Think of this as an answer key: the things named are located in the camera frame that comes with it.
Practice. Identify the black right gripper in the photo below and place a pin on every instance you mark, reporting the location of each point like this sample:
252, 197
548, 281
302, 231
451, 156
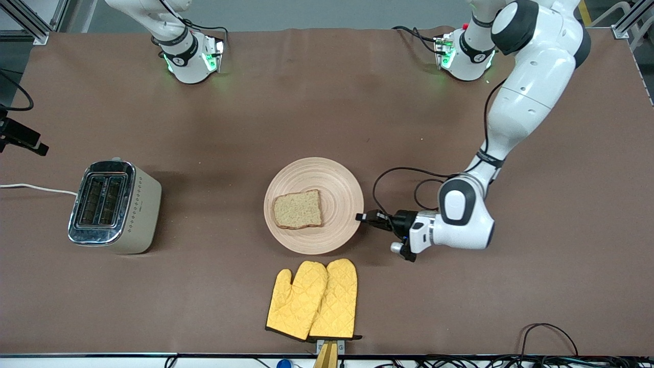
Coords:
19, 133

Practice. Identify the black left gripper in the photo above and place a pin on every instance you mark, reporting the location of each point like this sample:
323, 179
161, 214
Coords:
402, 221

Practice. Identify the round wooden plate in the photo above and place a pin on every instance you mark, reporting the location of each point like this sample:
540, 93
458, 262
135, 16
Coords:
337, 189

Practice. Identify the bread slice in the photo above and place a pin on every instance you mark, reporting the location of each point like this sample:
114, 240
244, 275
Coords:
299, 209

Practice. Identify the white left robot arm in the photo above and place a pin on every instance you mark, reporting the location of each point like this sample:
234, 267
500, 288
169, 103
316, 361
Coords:
531, 92

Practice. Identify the beige and chrome toaster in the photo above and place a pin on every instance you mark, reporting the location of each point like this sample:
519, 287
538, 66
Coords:
138, 209

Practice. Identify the yellow quilted oven mitt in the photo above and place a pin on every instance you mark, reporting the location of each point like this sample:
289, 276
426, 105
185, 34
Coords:
294, 301
337, 296

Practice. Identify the brown table cover sheet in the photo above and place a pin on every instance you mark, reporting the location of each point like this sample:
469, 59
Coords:
327, 102

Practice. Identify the small blue round object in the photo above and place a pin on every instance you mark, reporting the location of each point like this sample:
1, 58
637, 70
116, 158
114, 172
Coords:
283, 364

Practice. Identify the aluminium frame profile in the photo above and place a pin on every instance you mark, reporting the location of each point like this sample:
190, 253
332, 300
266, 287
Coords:
30, 23
633, 20

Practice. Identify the wooden post with metal bracket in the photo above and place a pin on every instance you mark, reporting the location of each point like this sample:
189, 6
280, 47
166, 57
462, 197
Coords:
327, 355

